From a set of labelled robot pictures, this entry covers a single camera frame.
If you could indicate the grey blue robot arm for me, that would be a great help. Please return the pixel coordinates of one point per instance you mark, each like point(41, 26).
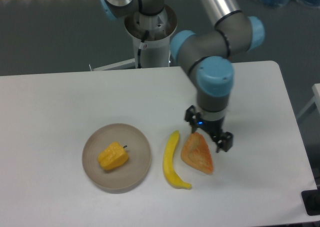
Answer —
point(204, 58)

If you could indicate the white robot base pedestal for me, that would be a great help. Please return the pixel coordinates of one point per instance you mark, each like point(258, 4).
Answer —
point(151, 36)

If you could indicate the beige round plate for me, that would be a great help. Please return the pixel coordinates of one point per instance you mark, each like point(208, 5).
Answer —
point(126, 177)

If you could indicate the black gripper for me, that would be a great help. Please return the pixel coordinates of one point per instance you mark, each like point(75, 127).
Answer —
point(223, 140)

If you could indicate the white furniture at right edge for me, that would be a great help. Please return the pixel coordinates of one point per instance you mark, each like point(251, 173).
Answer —
point(312, 105)

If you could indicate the yellow toy pepper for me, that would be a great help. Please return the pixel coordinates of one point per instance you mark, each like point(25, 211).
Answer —
point(112, 157)

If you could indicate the black device at table edge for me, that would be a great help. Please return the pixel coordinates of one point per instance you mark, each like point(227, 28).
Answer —
point(311, 201)

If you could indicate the yellow toy banana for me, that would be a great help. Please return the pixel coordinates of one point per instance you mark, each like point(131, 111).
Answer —
point(169, 171)

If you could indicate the orange toy pastry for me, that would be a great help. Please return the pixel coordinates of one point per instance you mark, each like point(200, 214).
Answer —
point(195, 153)

